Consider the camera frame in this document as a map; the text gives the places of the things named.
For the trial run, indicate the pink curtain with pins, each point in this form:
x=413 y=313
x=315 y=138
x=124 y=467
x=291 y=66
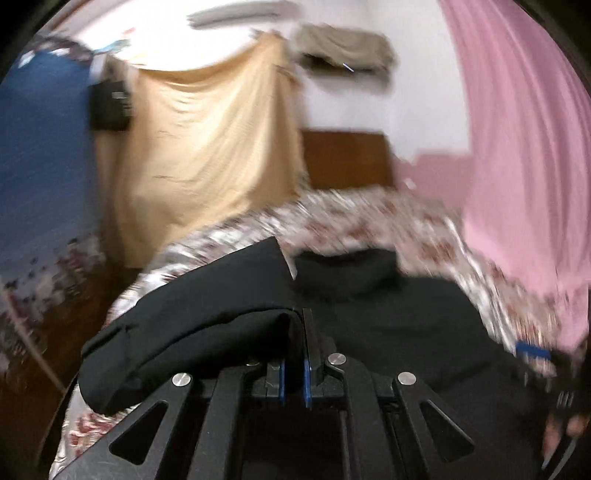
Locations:
x=517 y=161

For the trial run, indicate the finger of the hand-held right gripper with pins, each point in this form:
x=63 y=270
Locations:
x=533 y=352

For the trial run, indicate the blue printed cloth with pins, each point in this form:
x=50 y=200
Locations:
x=41 y=161

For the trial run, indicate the black garment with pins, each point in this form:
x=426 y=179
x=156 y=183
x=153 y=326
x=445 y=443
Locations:
x=207 y=323

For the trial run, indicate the floral bedspread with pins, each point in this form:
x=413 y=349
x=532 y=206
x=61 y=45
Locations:
x=369 y=221

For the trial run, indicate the grey wall fixture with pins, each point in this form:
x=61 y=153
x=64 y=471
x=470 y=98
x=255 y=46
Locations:
x=240 y=11

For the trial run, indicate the wooden headboard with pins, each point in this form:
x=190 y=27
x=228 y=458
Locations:
x=346 y=157

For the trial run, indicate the beige hanging cloth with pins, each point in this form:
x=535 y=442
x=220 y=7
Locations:
x=207 y=138

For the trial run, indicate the olive cloth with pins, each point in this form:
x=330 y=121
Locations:
x=341 y=46

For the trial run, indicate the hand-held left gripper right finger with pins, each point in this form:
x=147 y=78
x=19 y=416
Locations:
x=307 y=369

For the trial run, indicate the black bag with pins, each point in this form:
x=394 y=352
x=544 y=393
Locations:
x=110 y=106

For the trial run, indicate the person's right hand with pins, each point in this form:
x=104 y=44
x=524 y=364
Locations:
x=565 y=406

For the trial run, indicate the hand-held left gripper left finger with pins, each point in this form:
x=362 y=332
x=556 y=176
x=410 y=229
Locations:
x=276 y=379

